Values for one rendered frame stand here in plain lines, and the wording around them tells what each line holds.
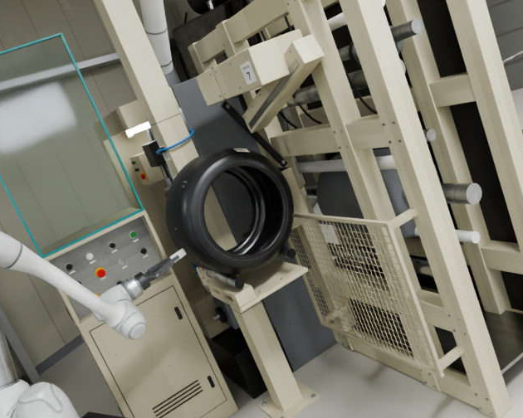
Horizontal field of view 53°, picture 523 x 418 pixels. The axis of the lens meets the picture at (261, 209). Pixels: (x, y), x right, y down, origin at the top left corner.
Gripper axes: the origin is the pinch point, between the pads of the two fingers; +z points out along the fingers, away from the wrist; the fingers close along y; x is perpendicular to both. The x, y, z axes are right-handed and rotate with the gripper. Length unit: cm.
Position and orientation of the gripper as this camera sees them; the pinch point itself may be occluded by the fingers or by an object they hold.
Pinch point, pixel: (178, 255)
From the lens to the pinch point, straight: 231.0
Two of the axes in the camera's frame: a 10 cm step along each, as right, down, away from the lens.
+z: 7.6, -5.5, 3.5
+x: 4.8, 8.3, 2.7
